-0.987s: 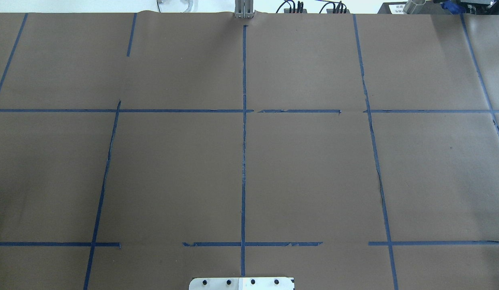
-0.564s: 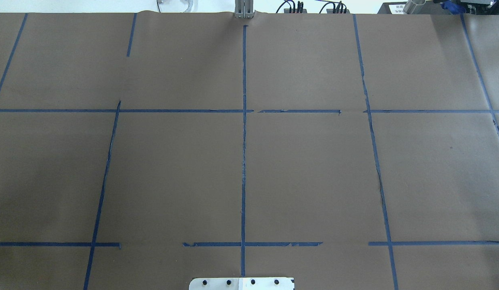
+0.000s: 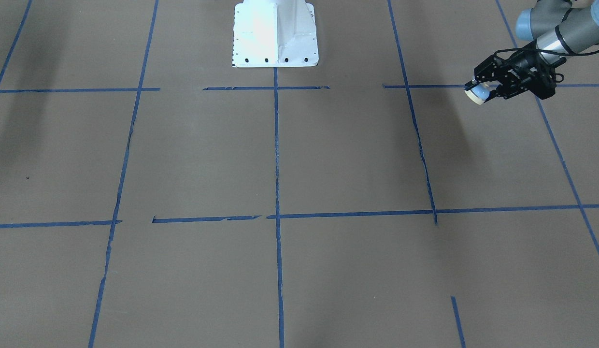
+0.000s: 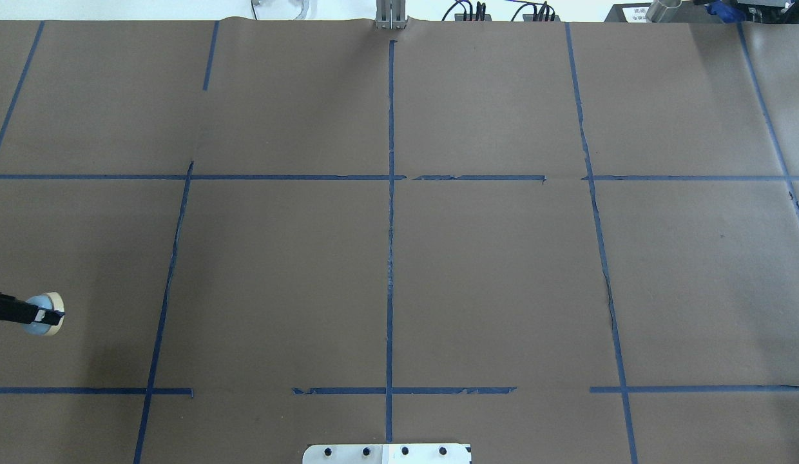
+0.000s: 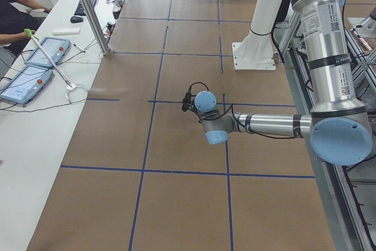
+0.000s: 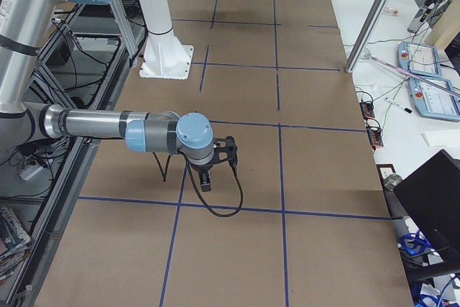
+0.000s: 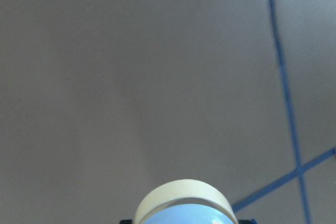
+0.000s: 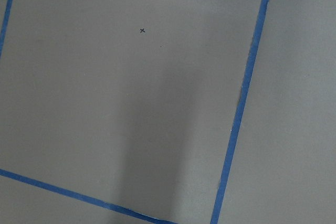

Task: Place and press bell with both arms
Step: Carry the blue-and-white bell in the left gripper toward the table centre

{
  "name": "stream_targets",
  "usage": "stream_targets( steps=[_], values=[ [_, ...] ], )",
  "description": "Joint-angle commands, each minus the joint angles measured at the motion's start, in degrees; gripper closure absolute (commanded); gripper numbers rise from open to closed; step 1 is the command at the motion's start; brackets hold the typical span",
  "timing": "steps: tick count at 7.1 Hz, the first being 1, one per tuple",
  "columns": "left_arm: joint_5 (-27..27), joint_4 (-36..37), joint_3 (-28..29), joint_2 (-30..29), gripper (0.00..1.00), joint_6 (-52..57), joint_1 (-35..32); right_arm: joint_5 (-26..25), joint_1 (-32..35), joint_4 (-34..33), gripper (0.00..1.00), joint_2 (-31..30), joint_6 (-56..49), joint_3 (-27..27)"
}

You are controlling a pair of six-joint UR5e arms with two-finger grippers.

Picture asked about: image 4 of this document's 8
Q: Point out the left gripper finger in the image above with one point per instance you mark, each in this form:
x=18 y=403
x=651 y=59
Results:
x=16 y=311
x=48 y=317

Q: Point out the aluminium frame post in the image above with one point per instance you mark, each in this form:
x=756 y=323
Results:
x=391 y=15

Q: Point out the white camera pillar with base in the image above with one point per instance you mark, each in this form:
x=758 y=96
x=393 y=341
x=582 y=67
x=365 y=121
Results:
x=389 y=453

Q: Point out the metal cylinder weight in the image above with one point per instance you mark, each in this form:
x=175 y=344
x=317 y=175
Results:
x=662 y=11

